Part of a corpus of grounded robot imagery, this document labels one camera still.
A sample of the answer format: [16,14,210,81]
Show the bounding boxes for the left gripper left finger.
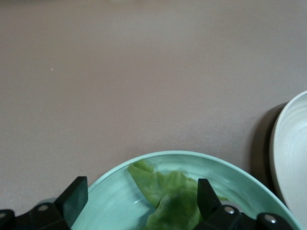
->
[0,176,89,230]

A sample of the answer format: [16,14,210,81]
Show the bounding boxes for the green lettuce leaf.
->
[127,158,230,230]

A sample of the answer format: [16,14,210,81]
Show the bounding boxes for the beige plate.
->
[269,90,307,211]

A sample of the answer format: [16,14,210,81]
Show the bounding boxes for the mint green plate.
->
[71,150,303,230]

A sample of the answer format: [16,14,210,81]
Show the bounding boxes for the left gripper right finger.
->
[194,178,298,230]

